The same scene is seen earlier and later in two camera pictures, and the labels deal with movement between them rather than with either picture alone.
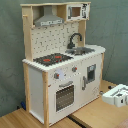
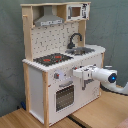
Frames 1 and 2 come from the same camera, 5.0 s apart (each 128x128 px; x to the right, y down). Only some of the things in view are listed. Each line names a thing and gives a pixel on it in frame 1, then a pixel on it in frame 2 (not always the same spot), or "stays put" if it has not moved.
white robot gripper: x=117 y=96 -> x=85 y=71
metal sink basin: x=79 y=50 stays put
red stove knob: x=56 y=75 stays put
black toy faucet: x=72 y=45 stays put
